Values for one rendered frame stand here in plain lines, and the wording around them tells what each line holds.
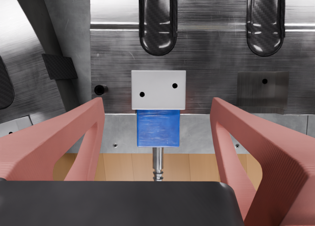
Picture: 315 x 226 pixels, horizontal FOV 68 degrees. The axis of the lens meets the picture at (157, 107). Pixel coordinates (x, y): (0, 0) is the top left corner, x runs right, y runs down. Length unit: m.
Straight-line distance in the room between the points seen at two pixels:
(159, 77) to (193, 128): 0.15
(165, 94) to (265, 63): 0.11
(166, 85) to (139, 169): 0.18
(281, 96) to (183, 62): 0.12
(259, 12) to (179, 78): 0.11
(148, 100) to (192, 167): 0.17
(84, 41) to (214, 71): 0.19
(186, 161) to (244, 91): 0.14
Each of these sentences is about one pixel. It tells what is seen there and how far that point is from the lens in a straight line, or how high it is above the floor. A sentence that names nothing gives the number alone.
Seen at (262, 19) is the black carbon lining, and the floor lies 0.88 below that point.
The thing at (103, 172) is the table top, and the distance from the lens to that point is 0.37.
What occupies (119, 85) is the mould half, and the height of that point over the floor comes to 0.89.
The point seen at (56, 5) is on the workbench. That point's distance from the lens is 0.37.
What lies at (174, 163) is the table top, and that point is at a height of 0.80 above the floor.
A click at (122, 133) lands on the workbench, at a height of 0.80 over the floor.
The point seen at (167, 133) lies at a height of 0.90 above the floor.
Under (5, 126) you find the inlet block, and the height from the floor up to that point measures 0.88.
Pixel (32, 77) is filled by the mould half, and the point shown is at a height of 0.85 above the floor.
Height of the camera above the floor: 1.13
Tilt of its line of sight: 84 degrees down
